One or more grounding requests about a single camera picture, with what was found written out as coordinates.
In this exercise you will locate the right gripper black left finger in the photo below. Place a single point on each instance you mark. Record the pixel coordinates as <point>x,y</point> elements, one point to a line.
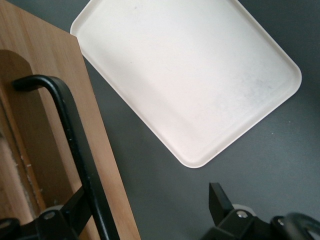
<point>60,222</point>

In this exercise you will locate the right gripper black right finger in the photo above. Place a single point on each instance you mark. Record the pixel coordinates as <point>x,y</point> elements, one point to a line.
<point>225,217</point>

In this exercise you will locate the wooden cabinet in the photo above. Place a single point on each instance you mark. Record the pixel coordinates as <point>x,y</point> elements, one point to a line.
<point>62,75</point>

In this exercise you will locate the cream plastic tray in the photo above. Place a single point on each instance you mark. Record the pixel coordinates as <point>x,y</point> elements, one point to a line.
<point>187,75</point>

